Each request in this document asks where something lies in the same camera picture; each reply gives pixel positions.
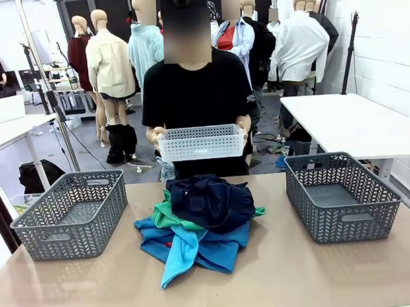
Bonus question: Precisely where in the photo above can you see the green shorts white drawstring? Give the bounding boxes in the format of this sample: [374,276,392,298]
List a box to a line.
[150,186,267,232]

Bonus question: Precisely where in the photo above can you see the turquoise textured garment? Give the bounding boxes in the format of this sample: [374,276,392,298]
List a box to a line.
[158,224,210,290]

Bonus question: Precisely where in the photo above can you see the white perforated plastic basket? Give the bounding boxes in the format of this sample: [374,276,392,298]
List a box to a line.
[156,123,250,162]

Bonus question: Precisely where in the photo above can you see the navy blue garment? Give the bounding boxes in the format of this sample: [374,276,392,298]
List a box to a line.
[165,172,258,236]

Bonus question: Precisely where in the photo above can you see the person's right hand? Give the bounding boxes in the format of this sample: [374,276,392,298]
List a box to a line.
[145,126,168,151]

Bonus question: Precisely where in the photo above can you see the person's left hand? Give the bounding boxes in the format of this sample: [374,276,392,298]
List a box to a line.
[236,114,253,139]

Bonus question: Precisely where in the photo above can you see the clear plastic storage box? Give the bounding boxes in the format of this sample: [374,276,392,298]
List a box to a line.
[9,192,42,215]

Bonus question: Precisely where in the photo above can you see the black stand leg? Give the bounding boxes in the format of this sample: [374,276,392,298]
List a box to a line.
[0,197,23,254]

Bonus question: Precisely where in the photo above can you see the white table with white legs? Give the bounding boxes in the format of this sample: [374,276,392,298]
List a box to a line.
[279,90,410,192]
[0,113,59,192]

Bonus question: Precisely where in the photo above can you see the grey plastic woven basket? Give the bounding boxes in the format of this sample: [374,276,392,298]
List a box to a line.
[284,149,405,246]
[8,168,131,263]

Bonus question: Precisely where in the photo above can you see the white box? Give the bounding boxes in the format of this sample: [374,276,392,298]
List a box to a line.
[0,94,26,127]

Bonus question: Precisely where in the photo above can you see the silver metal tripod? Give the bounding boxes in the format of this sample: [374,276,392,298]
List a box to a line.
[53,106,81,173]

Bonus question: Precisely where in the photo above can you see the black trousers on floor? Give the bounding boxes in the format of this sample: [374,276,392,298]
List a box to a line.
[105,123,139,164]

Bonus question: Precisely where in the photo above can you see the tall grey metal stand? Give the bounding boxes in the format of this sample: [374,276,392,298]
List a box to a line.
[13,0,59,116]

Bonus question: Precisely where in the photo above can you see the mannequin in maroon sweater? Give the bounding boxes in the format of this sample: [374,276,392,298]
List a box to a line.
[66,14,108,145]

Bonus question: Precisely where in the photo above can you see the mannequin in cream jacket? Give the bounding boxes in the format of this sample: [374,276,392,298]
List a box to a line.
[84,7,138,148]

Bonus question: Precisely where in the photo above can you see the light blue denim jeans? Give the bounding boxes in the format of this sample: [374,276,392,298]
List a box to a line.
[156,156,176,183]

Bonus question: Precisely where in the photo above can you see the mannequin in light blue sweater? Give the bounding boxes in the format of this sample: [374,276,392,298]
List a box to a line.
[125,0,166,96]

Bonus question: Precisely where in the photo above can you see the person in black t-shirt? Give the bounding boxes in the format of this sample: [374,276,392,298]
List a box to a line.
[137,0,263,180]

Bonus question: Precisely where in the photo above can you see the royal blue t-shirt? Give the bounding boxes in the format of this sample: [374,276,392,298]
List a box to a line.
[133,212,253,278]

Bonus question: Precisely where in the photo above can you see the mannequin in blue shirt red top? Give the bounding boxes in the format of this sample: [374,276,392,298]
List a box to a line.
[211,0,257,90]

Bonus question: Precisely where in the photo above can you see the mannequin in black jacket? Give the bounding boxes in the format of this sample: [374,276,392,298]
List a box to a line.
[240,0,278,92]

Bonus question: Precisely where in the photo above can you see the black bag under table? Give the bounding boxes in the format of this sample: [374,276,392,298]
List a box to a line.
[287,127,314,157]

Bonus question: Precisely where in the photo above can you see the mannequin in white shirt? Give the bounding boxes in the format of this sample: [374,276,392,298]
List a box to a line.
[266,0,333,98]

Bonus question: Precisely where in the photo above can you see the mannequin in black coat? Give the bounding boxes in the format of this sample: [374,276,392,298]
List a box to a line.
[306,0,340,57]

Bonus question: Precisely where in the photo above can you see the black tripod stand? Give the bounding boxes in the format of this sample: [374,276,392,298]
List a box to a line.
[337,10,363,96]

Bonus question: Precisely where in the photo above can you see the metal mannequin base plate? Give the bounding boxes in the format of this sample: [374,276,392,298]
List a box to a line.
[126,158,154,174]

